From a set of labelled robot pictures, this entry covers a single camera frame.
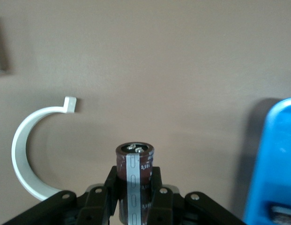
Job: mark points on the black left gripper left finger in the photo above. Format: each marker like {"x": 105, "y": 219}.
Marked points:
{"x": 93, "y": 206}

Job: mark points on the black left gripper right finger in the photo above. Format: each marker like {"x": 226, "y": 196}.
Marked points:
{"x": 168, "y": 208}

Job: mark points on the white curved pipe clamp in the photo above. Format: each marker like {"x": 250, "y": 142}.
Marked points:
{"x": 18, "y": 150}

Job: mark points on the blue plastic tray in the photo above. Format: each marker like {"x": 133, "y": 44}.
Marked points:
{"x": 276, "y": 152}

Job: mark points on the brown table mat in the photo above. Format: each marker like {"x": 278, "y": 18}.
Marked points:
{"x": 159, "y": 70}

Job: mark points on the silver metal plate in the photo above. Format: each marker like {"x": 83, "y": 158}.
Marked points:
{"x": 1, "y": 47}

